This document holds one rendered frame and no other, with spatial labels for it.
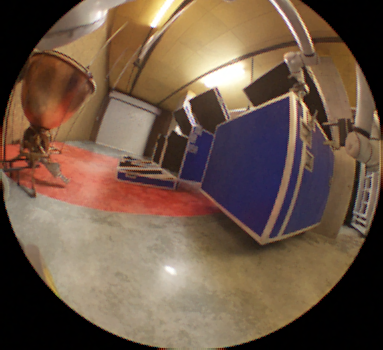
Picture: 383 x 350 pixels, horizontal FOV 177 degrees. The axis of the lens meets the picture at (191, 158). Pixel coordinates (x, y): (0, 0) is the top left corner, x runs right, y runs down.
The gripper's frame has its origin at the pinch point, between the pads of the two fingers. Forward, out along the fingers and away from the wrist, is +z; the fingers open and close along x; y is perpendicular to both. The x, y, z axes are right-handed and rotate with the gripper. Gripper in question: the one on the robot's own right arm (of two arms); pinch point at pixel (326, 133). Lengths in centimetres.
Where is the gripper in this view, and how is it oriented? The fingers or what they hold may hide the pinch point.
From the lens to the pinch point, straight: 79.8
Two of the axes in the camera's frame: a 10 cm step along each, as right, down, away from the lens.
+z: -2.3, -0.3, 9.7
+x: 2.7, -9.6, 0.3
